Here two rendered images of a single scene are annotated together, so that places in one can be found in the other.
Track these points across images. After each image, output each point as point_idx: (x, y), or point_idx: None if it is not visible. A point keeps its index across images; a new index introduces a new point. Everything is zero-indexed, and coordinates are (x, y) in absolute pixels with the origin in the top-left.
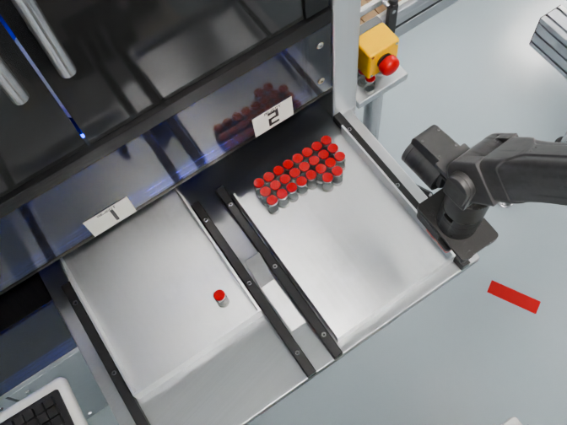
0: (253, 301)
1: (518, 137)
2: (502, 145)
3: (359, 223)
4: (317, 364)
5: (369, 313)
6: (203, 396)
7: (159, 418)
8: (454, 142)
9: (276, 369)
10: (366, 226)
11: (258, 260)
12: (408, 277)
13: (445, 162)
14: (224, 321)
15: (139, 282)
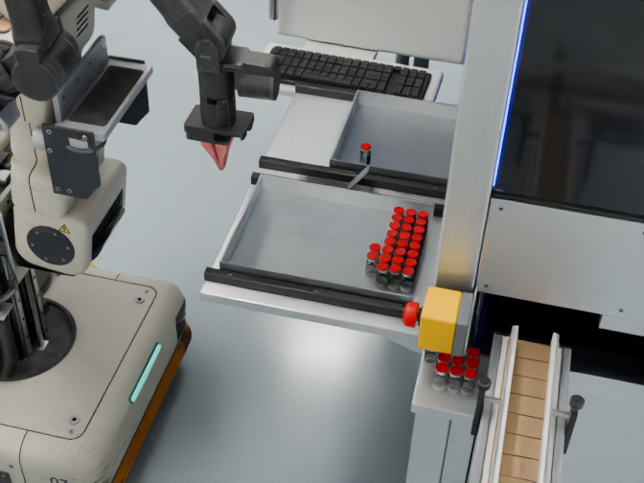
0: (340, 160)
1: (200, 14)
2: (207, 11)
3: (321, 257)
4: (263, 172)
5: (254, 212)
6: (318, 123)
7: (333, 103)
8: (247, 62)
9: (287, 155)
10: (312, 259)
11: (362, 174)
12: (245, 247)
13: (242, 51)
14: (350, 156)
15: (433, 143)
